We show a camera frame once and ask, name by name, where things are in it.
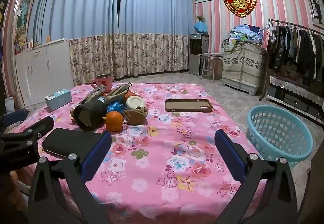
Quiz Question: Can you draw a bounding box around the low shelf with lace cover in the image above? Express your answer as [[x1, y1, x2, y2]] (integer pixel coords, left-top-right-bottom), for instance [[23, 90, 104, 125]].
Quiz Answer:
[[266, 76, 324, 121]]

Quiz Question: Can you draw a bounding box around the pink cartoon mug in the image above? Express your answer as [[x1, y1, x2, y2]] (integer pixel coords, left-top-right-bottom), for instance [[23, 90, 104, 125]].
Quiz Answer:
[[90, 74, 113, 93]]

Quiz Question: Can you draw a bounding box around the light blue plastic basket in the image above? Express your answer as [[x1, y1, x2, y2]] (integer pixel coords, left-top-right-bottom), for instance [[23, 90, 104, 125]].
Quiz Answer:
[[246, 105, 314, 164]]

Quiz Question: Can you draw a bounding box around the cabinet under patterned cloth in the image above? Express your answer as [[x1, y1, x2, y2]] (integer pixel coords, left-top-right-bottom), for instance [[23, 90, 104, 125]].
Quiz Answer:
[[221, 39, 266, 94]]

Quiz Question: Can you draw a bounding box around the light blue tissue box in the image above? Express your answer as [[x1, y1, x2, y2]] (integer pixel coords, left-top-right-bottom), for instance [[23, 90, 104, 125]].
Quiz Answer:
[[45, 89, 72, 112]]

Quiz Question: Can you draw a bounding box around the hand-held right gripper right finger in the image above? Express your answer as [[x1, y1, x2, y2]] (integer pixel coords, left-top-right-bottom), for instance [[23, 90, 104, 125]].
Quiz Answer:
[[215, 129, 299, 224]]

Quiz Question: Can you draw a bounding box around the black quilted pouch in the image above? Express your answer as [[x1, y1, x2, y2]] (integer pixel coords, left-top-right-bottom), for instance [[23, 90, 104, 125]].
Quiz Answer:
[[42, 128, 107, 158]]

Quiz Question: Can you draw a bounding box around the red heart wall decoration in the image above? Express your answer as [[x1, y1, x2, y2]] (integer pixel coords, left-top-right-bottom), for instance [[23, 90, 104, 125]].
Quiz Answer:
[[223, 0, 257, 18]]

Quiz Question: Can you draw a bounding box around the brown paper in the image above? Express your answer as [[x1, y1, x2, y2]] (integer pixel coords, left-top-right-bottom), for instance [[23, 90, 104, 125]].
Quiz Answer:
[[123, 108, 148, 126]]

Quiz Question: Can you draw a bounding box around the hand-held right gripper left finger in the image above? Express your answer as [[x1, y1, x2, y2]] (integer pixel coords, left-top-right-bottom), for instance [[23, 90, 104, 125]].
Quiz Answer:
[[27, 131, 114, 224]]

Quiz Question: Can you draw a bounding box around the black paper cup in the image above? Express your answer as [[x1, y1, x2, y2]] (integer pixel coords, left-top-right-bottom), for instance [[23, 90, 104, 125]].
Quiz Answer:
[[73, 101, 107, 132]]

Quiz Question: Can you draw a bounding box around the row of hanging clothes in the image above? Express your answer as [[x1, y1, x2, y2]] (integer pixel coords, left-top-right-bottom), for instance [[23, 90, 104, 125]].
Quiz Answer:
[[268, 22, 324, 85]]

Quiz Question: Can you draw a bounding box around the white cabinet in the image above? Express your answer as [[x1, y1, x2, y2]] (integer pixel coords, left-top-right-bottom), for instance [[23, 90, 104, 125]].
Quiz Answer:
[[14, 38, 75, 110]]

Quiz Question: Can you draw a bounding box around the brown phone case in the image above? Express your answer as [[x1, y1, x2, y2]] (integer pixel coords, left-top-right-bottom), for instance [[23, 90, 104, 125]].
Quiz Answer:
[[165, 99, 213, 113]]

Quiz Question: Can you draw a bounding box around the pink gift bag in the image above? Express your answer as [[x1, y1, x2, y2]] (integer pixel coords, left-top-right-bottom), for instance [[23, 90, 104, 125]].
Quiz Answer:
[[261, 23, 275, 51]]

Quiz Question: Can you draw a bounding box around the orange fruit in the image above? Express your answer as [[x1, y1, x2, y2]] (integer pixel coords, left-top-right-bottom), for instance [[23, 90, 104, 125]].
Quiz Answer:
[[105, 111, 124, 131]]

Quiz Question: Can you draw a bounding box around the colourful wall poster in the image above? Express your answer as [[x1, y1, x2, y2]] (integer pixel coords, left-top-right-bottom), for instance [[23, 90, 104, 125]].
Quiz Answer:
[[15, 0, 32, 45]]

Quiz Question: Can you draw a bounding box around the small metal side table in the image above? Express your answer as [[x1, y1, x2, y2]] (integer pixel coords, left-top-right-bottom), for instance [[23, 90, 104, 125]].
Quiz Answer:
[[197, 52, 224, 80]]

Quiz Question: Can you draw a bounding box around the white round bowl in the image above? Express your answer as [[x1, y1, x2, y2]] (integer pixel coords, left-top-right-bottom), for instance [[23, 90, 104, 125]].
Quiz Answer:
[[126, 96, 146, 110]]

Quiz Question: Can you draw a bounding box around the olive wrapper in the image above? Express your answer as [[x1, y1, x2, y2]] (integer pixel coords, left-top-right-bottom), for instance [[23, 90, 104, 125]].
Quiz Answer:
[[104, 83, 132, 103], [81, 84, 107, 105]]

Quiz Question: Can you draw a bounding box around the pink floral tablecloth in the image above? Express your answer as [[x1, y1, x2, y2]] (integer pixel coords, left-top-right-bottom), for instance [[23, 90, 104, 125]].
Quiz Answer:
[[13, 82, 269, 224]]

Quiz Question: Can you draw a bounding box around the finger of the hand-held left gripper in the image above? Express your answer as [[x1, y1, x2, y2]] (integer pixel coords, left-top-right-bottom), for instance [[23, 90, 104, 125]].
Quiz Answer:
[[0, 111, 29, 126], [0, 116, 55, 149]]

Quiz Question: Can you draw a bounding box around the blue curtain with floral hem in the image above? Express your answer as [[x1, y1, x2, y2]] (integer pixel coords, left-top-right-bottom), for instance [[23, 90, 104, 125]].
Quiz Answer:
[[113, 0, 194, 80], [27, 0, 120, 85]]

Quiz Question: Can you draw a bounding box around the black and white wall poster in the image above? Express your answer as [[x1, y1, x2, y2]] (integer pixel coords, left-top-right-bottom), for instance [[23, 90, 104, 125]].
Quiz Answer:
[[302, 0, 324, 24]]

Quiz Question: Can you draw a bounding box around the blue plastic bag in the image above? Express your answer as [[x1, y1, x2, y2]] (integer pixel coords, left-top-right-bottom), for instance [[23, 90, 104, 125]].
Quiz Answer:
[[106, 101, 127, 114]]

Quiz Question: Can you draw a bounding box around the blue cloth cover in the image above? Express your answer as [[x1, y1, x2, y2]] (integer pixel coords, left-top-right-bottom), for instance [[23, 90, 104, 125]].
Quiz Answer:
[[194, 21, 208, 35]]

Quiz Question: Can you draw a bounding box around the pile of folded laundry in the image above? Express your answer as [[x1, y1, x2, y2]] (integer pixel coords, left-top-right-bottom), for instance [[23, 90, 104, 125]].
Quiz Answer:
[[223, 24, 265, 49]]

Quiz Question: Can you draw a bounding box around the grey water dispenser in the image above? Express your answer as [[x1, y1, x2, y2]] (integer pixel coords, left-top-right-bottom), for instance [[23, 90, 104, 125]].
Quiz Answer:
[[189, 33, 209, 75]]

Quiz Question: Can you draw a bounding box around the metal clothes rack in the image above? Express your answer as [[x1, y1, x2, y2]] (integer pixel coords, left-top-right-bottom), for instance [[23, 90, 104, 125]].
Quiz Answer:
[[259, 19, 324, 103]]

